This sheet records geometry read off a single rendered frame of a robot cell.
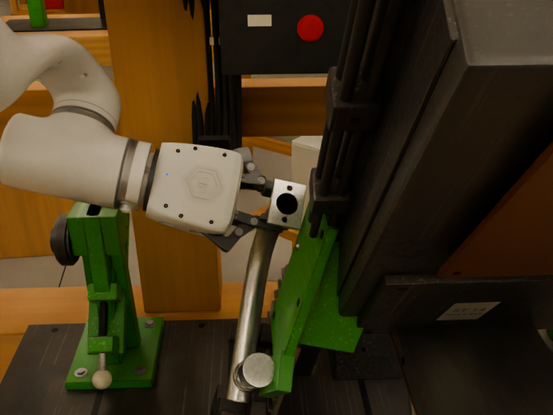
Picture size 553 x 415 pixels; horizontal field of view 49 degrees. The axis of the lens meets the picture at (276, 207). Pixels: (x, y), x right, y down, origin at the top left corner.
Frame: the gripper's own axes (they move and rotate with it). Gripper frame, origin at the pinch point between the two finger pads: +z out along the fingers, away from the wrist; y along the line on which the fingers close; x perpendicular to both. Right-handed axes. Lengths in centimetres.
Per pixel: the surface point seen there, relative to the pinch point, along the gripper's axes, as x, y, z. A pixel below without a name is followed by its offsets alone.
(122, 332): 25.1, -16.5, -15.3
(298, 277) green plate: -3.5, -8.6, 3.2
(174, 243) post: 33.8, 0.0, -10.4
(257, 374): 0.5, -19.6, 1.0
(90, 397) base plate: 28.6, -26.3, -17.8
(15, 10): 592, 341, -229
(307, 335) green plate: -2.5, -14.6, 5.4
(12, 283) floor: 218, 5, -72
